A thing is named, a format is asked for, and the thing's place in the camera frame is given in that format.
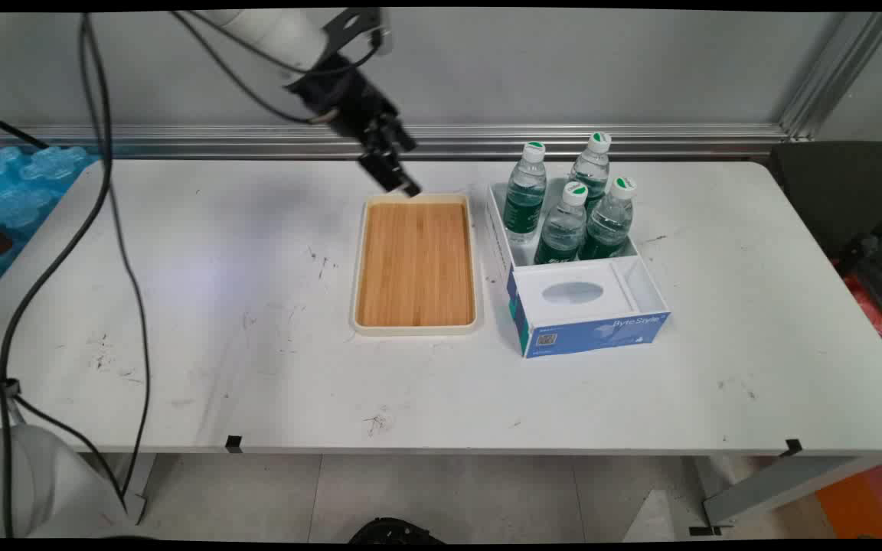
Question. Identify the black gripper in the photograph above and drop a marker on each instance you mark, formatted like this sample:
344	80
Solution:
341	96

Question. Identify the clear water bottle green label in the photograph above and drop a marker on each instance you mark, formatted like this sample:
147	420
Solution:
524	200
562	229
611	223
592	170

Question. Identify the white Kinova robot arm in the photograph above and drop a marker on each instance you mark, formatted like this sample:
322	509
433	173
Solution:
272	30

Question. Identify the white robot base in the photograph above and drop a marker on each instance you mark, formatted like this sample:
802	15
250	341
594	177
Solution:
35	486

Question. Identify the bamboo tray with cream rim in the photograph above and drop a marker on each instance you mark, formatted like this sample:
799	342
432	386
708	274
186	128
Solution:
415	264

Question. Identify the blue and white tissue box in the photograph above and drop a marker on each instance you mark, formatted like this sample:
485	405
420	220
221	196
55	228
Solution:
598	333

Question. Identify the white compartment storage box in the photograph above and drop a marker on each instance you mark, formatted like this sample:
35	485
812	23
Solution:
644	285

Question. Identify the black tape marker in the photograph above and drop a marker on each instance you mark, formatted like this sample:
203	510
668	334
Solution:
793	448
234	444

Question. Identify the black round floor object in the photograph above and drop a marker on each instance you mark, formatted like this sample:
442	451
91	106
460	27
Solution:
395	532

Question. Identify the red bag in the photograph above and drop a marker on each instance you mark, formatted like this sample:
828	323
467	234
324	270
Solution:
873	314

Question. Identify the grey table leg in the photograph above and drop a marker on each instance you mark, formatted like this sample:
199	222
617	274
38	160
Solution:
778	490

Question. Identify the orange box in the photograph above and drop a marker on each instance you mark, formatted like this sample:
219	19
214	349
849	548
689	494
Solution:
866	501

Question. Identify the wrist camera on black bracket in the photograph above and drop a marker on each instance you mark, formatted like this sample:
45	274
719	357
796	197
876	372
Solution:
357	27

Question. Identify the horizontal aluminium frame rail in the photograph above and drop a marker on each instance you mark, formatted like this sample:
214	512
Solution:
563	140

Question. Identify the slanted aluminium frame post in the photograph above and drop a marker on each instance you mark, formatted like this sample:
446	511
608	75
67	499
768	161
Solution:
831	76

